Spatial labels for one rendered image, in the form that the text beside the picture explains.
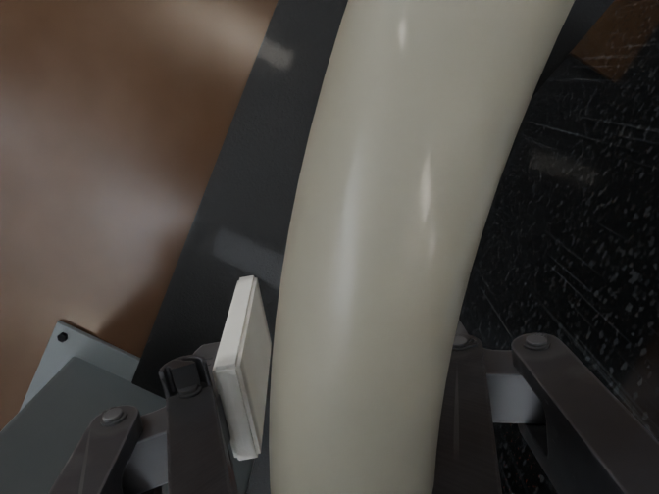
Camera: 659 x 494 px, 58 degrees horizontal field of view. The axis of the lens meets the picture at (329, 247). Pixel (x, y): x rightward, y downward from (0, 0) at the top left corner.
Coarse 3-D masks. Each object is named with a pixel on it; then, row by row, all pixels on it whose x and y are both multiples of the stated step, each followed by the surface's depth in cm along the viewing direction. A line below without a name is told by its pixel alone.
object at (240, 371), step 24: (240, 288) 21; (240, 312) 19; (264, 312) 22; (240, 336) 17; (264, 336) 21; (216, 360) 16; (240, 360) 16; (264, 360) 20; (216, 384) 16; (240, 384) 16; (264, 384) 19; (240, 408) 16; (264, 408) 19; (240, 432) 16; (240, 456) 16
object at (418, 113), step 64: (384, 0) 8; (448, 0) 7; (512, 0) 7; (384, 64) 8; (448, 64) 7; (512, 64) 8; (320, 128) 8; (384, 128) 8; (448, 128) 8; (512, 128) 8; (320, 192) 8; (384, 192) 8; (448, 192) 8; (320, 256) 8; (384, 256) 8; (448, 256) 8; (320, 320) 9; (384, 320) 8; (448, 320) 9; (320, 384) 9; (384, 384) 9; (320, 448) 9; (384, 448) 9
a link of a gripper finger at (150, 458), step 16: (208, 352) 18; (208, 368) 18; (144, 416) 16; (160, 416) 15; (224, 416) 16; (144, 432) 15; (160, 432) 15; (224, 432) 16; (144, 448) 15; (160, 448) 15; (128, 464) 14; (144, 464) 15; (160, 464) 15; (128, 480) 15; (144, 480) 15; (160, 480) 15
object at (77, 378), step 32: (64, 352) 114; (96, 352) 113; (32, 384) 116; (64, 384) 105; (96, 384) 109; (128, 384) 114; (32, 416) 95; (64, 416) 99; (0, 448) 87; (32, 448) 90; (64, 448) 93; (0, 480) 82; (32, 480) 85
